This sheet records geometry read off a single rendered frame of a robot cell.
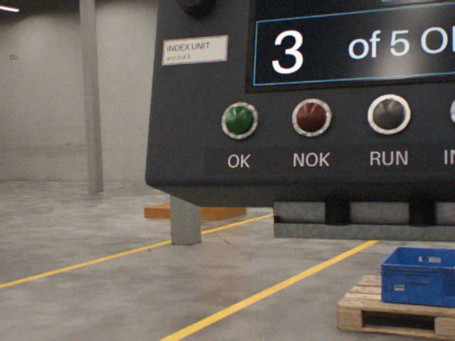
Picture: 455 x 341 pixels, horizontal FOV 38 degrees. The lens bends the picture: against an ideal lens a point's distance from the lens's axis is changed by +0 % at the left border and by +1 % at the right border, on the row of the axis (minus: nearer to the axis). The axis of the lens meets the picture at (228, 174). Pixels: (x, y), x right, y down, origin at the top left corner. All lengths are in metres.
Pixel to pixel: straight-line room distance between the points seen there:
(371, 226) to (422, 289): 3.28
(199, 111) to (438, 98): 0.16
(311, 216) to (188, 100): 0.13
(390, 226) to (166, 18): 0.23
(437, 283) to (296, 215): 3.27
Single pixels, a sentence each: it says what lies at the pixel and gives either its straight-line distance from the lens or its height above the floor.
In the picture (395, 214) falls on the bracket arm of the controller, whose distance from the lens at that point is 0.49.
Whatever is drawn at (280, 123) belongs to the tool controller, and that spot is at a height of 1.11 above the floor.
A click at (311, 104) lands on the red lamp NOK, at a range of 0.43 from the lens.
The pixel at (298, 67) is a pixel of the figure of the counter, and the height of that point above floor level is 1.15.
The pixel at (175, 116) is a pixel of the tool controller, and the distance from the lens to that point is 0.47.
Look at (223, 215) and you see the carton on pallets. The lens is 8.71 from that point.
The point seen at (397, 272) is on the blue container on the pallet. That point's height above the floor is 0.32.
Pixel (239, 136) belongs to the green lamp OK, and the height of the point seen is 1.11.
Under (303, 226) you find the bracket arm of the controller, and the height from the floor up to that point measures 1.04.
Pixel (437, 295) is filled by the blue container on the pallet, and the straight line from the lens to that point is 3.77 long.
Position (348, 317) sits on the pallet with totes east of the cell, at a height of 0.08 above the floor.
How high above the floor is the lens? 1.11
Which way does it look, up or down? 3 degrees down
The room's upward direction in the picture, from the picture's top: 2 degrees counter-clockwise
